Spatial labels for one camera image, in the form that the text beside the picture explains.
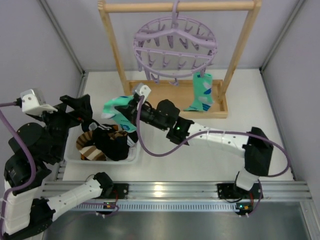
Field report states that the mint green sock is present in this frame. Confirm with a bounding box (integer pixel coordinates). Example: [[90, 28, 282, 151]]
[[101, 95, 137, 133], [184, 72, 214, 112]]

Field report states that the brown striped sock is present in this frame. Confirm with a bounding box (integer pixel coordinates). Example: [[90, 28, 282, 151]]
[[76, 130, 107, 161]]

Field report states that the black white striped sock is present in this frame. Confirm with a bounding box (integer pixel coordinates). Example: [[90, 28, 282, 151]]
[[92, 125, 130, 162]]

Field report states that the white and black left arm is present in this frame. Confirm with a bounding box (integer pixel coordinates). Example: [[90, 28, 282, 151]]
[[0, 90, 114, 240]]

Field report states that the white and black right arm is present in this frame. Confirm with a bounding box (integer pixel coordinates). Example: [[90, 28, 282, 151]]
[[127, 99, 274, 191]]

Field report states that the purple round clip hanger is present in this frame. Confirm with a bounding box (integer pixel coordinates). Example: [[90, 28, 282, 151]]
[[133, 0, 218, 85]]

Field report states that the white plastic basket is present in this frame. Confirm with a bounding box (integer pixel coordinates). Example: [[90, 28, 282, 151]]
[[64, 122, 141, 165]]

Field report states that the wooden hanging rack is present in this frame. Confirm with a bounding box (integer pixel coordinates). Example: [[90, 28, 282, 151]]
[[97, 0, 262, 119]]

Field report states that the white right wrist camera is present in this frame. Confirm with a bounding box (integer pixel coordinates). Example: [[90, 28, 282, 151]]
[[132, 82, 152, 103]]

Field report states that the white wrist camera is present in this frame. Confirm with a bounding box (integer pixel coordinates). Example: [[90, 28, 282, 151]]
[[132, 82, 152, 103], [20, 88, 58, 116]]

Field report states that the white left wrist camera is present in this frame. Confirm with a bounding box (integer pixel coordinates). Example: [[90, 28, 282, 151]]
[[20, 88, 58, 116]]

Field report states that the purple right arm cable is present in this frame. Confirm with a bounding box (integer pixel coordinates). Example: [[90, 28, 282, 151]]
[[136, 96, 291, 218]]

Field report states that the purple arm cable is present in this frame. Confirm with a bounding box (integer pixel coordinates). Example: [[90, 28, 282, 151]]
[[136, 96, 291, 218], [0, 101, 121, 233]]

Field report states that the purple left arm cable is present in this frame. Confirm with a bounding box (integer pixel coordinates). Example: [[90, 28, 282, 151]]
[[0, 101, 121, 233]]

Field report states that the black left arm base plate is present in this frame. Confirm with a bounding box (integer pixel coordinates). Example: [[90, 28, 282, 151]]
[[98, 183, 129, 200]]

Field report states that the grey slotted cable duct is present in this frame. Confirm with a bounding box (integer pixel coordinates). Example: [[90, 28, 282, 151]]
[[74, 201, 241, 213]]

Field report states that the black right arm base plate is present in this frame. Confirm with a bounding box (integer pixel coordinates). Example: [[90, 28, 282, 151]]
[[217, 183, 262, 203]]

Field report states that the aluminium mounting rail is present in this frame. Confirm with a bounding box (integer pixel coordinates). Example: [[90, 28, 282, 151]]
[[41, 179, 312, 202]]

